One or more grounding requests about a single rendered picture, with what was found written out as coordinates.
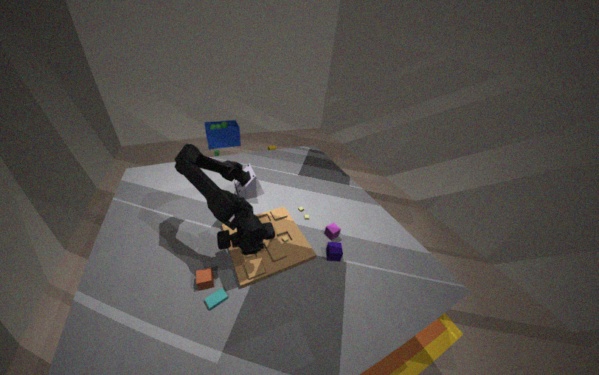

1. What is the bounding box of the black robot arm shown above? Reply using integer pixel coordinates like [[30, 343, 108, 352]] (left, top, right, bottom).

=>
[[175, 144, 267, 255]]

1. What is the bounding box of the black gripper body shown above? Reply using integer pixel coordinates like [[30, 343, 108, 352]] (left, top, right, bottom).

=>
[[217, 222, 275, 250]]

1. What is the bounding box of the teal rectangular block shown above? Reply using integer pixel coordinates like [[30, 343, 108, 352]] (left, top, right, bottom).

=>
[[205, 288, 229, 310]]

